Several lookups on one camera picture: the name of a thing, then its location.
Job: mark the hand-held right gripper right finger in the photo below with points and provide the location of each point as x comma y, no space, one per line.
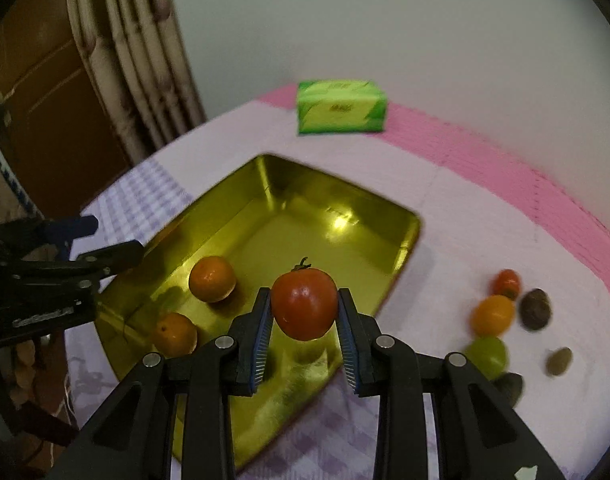
347,350

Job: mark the large red tomato with stem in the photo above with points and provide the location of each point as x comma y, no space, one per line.
305,305

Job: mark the gold metal tray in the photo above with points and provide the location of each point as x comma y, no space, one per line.
305,225

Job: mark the beige patterned curtain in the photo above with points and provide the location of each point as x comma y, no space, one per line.
130,60

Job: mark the orange tangerine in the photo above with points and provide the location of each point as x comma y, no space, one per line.
175,334
494,315
212,278

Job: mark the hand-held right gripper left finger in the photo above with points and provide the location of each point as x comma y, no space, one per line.
261,345

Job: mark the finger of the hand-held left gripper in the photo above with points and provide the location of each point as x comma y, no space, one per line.
80,225
115,255

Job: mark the green tissue pack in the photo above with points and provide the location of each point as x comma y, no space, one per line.
340,107

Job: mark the dark brown passion fruit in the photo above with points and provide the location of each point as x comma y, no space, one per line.
511,386
535,308

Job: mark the small brown kiwi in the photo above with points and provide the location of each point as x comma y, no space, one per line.
558,361

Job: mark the green tomato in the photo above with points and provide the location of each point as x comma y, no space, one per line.
487,355

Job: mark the small red tomato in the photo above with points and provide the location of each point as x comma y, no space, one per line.
506,282

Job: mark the blue-edged beige mat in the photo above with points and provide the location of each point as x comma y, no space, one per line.
15,185

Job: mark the pink purple checked tablecloth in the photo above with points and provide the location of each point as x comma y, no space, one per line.
465,210

